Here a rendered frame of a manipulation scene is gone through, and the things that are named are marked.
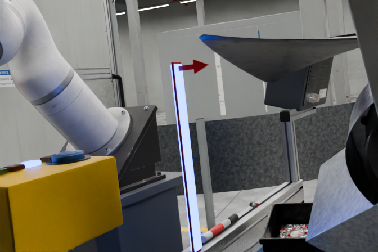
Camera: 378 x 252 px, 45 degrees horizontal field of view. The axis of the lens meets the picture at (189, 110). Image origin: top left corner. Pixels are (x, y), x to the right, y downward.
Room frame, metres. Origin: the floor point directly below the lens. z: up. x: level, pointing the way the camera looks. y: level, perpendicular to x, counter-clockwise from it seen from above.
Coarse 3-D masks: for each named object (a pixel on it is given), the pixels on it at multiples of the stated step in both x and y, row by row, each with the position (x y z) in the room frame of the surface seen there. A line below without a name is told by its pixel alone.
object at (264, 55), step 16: (224, 48) 0.67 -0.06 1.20; (240, 48) 0.67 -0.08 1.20; (256, 48) 0.66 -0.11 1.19; (272, 48) 0.65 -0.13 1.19; (288, 48) 0.65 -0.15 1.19; (304, 48) 0.65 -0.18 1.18; (320, 48) 0.66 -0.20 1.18; (336, 48) 0.66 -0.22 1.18; (352, 48) 0.67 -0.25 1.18; (240, 64) 0.74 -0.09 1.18; (256, 64) 0.74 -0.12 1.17; (272, 64) 0.74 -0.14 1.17; (288, 64) 0.74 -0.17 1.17; (304, 64) 0.74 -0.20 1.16; (272, 80) 0.80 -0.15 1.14
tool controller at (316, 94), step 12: (324, 60) 1.35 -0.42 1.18; (300, 72) 1.24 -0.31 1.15; (312, 72) 1.27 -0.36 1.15; (324, 72) 1.37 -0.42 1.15; (276, 84) 1.28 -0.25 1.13; (288, 84) 1.26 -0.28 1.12; (300, 84) 1.24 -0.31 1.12; (312, 84) 1.29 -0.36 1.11; (324, 84) 1.39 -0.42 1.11; (276, 96) 1.28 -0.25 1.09; (288, 96) 1.26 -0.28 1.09; (300, 96) 1.24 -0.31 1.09; (312, 96) 1.26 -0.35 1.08; (324, 96) 1.42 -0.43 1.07; (288, 108) 1.26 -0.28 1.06; (300, 108) 1.25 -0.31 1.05
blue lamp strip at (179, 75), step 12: (180, 72) 0.77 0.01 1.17; (180, 84) 0.77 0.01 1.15; (180, 96) 0.76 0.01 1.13; (180, 108) 0.76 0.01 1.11; (180, 120) 0.76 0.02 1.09; (192, 168) 0.77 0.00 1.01; (192, 180) 0.77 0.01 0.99; (192, 192) 0.77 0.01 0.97; (192, 204) 0.76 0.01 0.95; (192, 216) 0.76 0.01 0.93; (192, 228) 0.76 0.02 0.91
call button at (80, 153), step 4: (60, 152) 0.57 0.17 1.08; (64, 152) 0.57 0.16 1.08; (68, 152) 0.56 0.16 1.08; (72, 152) 0.56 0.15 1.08; (76, 152) 0.56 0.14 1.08; (80, 152) 0.56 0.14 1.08; (52, 156) 0.55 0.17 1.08; (56, 156) 0.55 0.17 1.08; (60, 156) 0.55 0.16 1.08; (64, 156) 0.55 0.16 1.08; (68, 156) 0.55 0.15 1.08; (72, 156) 0.55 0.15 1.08; (76, 156) 0.55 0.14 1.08; (80, 156) 0.56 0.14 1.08; (52, 160) 0.55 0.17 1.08; (56, 160) 0.55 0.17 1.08; (60, 160) 0.55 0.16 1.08; (64, 160) 0.55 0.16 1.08; (68, 160) 0.55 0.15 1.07; (72, 160) 0.55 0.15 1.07
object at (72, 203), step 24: (48, 168) 0.52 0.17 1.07; (72, 168) 0.51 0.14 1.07; (96, 168) 0.54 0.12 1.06; (0, 192) 0.44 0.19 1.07; (24, 192) 0.45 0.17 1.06; (48, 192) 0.47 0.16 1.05; (72, 192) 0.50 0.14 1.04; (96, 192) 0.53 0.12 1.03; (0, 216) 0.44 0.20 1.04; (24, 216) 0.45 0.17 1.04; (48, 216) 0.47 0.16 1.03; (72, 216) 0.50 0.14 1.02; (96, 216) 0.53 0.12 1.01; (120, 216) 0.56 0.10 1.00; (0, 240) 0.45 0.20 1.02; (24, 240) 0.44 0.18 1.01; (48, 240) 0.47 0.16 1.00; (72, 240) 0.49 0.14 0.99
